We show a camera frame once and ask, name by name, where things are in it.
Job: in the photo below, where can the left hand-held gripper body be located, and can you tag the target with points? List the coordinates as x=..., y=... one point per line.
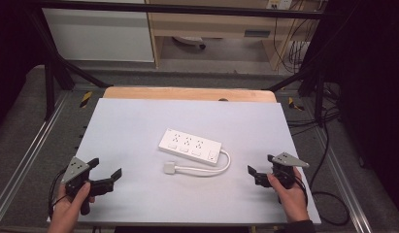
x=75, y=171

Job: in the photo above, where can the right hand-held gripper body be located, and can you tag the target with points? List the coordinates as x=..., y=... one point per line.
x=284, y=168

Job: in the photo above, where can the white plug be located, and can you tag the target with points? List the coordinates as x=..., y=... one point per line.
x=169, y=168

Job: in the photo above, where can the white power strip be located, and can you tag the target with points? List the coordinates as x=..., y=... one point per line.
x=187, y=145

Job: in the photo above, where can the person's right hand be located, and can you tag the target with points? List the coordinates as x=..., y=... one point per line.
x=292, y=200

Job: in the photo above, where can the person's left hand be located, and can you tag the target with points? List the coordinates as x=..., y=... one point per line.
x=66, y=213

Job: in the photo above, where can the white table mat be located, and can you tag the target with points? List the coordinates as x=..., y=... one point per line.
x=129, y=136

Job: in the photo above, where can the black metal stand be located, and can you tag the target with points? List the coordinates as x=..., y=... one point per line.
x=318, y=93
x=49, y=87

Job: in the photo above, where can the wooden table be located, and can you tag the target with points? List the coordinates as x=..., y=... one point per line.
x=187, y=93

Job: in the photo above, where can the black curtain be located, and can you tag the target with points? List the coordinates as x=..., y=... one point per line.
x=12, y=48
x=372, y=81

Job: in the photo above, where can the white cabinet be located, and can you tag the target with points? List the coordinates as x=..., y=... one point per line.
x=96, y=35

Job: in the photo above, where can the chair base with caster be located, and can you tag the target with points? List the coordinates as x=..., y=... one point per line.
x=190, y=40

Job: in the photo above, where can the wooden desk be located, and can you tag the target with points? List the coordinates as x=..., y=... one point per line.
x=213, y=24

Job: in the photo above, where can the black metal crossbar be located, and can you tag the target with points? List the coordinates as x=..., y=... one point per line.
x=187, y=8

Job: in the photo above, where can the aluminium rail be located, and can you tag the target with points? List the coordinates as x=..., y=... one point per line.
x=344, y=181
x=28, y=152

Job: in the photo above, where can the white wall socket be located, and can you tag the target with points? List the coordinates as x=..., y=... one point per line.
x=279, y=4

